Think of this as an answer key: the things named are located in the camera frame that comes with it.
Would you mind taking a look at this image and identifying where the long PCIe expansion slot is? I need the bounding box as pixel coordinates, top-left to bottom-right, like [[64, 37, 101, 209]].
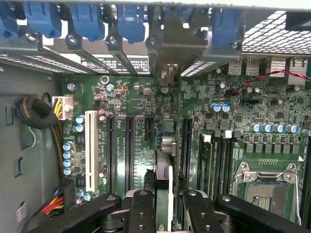
[[125, 116, 136, 193], [181, 117, 193, 181], [106, 115, 118, 195]]

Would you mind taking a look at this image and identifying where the metal CPU socket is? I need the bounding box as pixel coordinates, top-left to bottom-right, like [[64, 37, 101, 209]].
[[232, 161, 302, 226]]

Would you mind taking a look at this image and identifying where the white PCI expansion slot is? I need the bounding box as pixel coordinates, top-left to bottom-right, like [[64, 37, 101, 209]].
[[85, 110, 99, 193]]

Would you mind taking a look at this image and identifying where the short PCIe expansion slot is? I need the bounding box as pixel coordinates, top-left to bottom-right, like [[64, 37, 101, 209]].
[[145, 116, 155, 142]]

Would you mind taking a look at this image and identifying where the green motherboard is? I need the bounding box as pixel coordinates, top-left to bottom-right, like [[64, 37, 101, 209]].
[[60, 72, 311, 233]]

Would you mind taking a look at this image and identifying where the white power connector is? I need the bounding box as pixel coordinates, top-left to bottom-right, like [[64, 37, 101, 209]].
[[52, 96, 74, 121]]

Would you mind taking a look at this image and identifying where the perforated metal slot cover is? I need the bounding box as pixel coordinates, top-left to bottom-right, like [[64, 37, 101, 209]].
[[181, 54, 240, 78], [0, 53, 61, 73]]

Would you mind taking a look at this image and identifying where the blue card retention clip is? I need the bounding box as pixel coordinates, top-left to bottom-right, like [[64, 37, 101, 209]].
[[23, 1, 63, 39], [0, 2, 17, 39], [118, 4, 148, 45], [70, 2, 105, 42], [210, 8, 243, 49], [165, 6, 195, 25]]

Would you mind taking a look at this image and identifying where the black and grey PC case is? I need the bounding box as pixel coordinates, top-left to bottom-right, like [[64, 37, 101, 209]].
[[0, 0, 311, 233]]

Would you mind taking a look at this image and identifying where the multicolour power wire bundle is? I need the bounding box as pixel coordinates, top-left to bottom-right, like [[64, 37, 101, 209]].
[[41, 188, 65, 216]]

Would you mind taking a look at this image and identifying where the black sleeved cable bundle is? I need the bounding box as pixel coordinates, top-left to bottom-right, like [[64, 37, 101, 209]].
[[14, 96, 66, 183]]

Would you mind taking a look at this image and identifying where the red and black wire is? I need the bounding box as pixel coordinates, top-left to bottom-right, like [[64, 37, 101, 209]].
[[233, 69, 311, 98]]

